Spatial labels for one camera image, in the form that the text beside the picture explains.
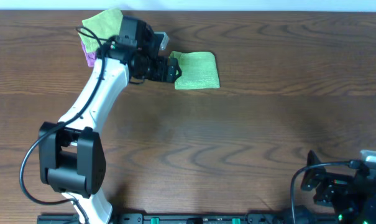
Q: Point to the light green cloth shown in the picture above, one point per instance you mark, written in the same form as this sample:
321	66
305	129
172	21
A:
199	71

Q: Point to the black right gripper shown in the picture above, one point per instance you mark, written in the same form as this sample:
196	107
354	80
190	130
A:
321	182

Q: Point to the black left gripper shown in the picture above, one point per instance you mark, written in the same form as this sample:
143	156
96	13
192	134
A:
169	70

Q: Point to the folded pink cloth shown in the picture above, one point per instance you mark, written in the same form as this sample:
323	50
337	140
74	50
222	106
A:
90	57

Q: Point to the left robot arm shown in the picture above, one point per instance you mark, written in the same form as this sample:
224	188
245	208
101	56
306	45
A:
71	155

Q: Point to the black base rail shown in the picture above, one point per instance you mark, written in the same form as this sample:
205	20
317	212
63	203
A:
194	218

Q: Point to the folded green cloth on stack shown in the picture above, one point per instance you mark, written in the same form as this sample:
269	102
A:
104	25

